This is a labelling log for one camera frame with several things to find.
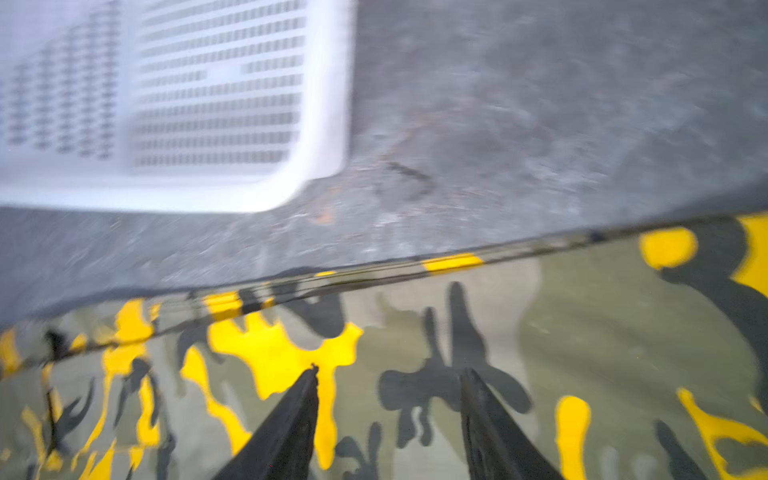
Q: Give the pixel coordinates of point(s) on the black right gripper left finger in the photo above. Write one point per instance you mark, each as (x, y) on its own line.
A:
(282, 447)

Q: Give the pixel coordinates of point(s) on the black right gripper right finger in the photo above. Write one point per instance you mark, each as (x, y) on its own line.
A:
(495, 446)

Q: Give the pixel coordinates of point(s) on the camouflage yellow green trousers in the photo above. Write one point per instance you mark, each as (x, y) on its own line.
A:
(624, 356)

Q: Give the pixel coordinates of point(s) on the white plastic laundry basket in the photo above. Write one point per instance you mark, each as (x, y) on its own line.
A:
(229, 106)

